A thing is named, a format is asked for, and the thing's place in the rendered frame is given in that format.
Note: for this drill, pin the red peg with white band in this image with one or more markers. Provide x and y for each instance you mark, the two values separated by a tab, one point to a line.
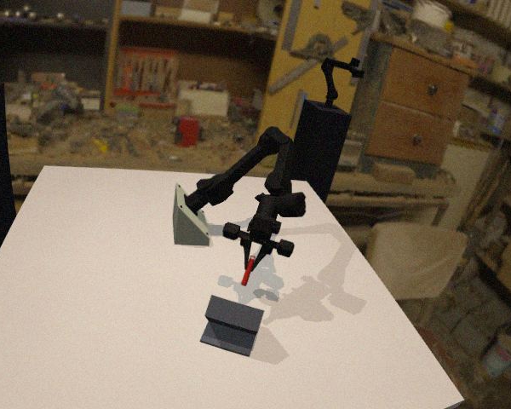
248	269

